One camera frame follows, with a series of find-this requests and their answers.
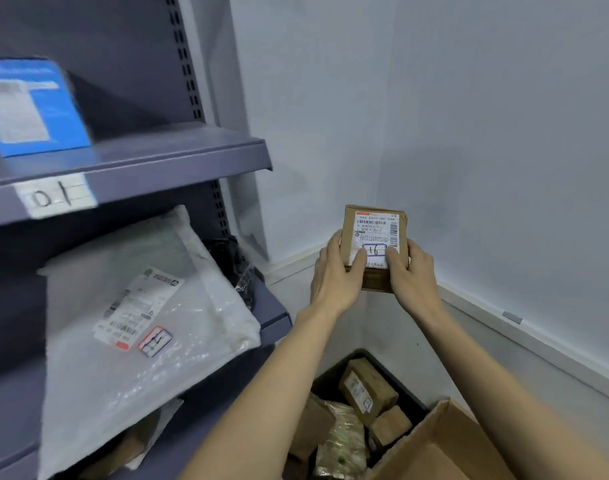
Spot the person's right forearm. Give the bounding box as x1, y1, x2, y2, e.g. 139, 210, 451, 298
419, 300, 609, 480

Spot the small brown labelled cardboard box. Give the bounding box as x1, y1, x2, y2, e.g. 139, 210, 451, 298
339, 205, 411, 294

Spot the black plastic bin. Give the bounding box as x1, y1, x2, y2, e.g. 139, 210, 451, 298
309, 349, 431, 480

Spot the grey metal shelving unit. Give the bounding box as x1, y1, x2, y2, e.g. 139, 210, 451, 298
0, 0, 293, 480

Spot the person's left hand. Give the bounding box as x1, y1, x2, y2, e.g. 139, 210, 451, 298
310, 231, 369, 317

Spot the person's right hand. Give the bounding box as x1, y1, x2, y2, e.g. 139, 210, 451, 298
386, 237, 443, 317

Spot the large open cardboard box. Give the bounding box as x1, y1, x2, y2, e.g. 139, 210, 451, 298
365, 398, 518, 480

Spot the person's left forearm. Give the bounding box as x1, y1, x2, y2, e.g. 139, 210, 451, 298
178, 301, 341, 480

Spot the small plain brown cardboard box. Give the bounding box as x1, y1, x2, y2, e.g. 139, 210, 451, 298
369, 405, 414, 453

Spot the clear plastic-wrapped parcel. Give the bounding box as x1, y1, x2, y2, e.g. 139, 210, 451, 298
314, 395, 370, 480

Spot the white handwritten shelf label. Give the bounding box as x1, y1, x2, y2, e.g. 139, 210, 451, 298
13, 175, 98, 219

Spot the blue parcel with white label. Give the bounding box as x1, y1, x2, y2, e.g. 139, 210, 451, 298
0, 58, 92, 158

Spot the black plastic-wrapped parcel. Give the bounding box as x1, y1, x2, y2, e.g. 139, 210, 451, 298
208, 236, 266, 312

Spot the white plastic mailer bag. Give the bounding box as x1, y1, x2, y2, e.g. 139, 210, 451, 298
36, 205, 262, 480

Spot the brown cardboard parcel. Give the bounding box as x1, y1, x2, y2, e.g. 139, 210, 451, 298
287, 393, 337, 463
79, 407, 162, 480

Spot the brown cardboard box with label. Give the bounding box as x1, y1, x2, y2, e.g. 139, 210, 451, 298
339, 358, 400, 427

